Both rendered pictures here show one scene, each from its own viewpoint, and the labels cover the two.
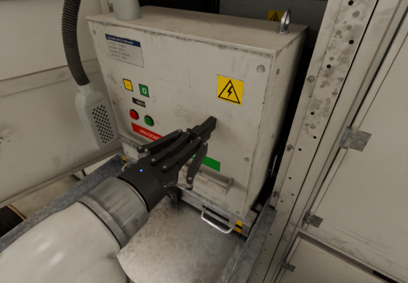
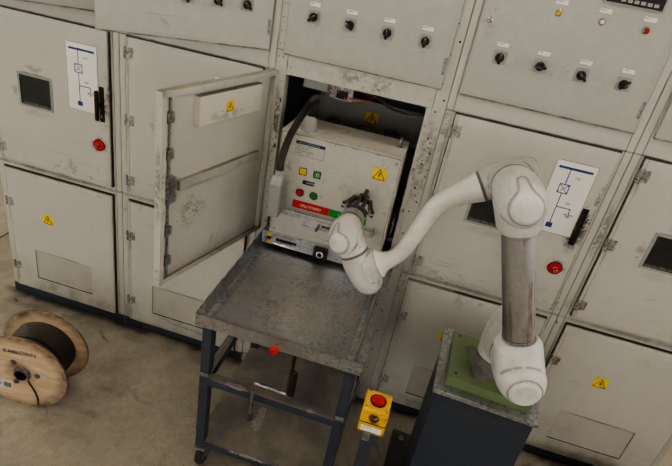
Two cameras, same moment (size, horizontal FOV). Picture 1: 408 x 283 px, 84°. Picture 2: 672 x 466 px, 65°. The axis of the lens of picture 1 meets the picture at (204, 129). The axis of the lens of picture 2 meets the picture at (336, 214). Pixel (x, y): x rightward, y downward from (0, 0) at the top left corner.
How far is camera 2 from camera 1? 1.66 m
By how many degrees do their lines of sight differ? 23
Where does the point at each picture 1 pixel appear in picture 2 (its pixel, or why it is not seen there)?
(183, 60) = (354, 158)
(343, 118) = (429, 189)
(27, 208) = not seen: hidden behind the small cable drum
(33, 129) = (210, 206)
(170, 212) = (321, 268)
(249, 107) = (389, 182)
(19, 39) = (228, 139)
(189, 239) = (341, 280)
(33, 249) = (348, 219)
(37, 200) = not seen: hidden behind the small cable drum
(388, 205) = (454, 235)
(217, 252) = not seen: hidden behind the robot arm
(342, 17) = (425, 143)
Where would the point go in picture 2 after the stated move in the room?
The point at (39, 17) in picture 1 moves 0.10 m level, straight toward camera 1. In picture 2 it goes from (240, 124) to (258, 132)
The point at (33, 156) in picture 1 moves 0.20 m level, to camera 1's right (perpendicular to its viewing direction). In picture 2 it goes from (203, 230) to (252, 229)
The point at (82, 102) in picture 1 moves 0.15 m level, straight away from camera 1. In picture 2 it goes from (279, 182) to (253, 168)
